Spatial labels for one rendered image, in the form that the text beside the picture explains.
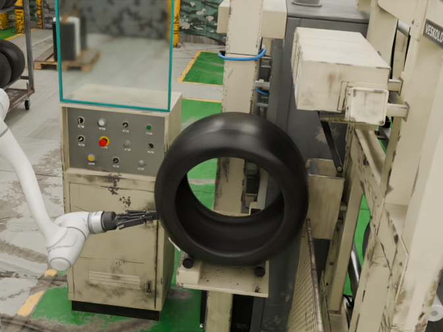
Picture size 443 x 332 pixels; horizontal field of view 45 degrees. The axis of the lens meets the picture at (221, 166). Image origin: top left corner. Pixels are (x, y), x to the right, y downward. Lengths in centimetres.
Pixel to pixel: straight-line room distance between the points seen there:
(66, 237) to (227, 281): 66
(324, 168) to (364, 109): 99
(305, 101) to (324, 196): 80
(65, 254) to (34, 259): 179
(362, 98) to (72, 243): 119
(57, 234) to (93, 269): 106
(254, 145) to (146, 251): 130
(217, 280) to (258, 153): 61
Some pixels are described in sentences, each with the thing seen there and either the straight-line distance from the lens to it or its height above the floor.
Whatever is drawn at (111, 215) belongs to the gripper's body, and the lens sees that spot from 218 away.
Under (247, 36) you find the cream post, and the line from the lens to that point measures 215.
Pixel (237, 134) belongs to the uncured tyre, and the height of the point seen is 145.
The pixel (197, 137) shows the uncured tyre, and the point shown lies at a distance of 189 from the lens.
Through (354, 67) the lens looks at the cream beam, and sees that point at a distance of 155.
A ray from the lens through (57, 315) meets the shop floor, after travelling 335.
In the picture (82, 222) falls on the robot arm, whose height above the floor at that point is 100.
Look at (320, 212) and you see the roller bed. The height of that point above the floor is 103.
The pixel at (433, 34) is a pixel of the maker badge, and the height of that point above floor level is 189.
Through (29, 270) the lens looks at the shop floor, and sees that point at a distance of 375.
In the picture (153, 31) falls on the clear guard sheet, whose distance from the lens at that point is 257.
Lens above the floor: 209
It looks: 23 degrees down
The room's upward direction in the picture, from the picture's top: 5 degrees clockwise
